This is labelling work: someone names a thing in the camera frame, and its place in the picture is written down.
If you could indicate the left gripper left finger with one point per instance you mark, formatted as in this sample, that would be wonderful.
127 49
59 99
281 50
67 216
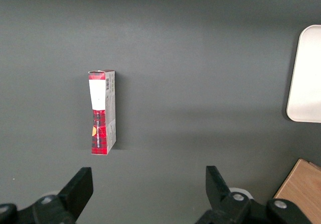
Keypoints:
75 194

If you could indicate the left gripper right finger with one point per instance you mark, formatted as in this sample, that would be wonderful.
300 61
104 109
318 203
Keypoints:
220 204

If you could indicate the red tartan cardboard box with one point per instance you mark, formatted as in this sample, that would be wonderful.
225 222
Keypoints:
102 123

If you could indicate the wooden board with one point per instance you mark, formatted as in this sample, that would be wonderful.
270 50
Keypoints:
301 183

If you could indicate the white rectangular plastic tray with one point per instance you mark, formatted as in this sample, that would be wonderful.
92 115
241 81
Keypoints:
307 78

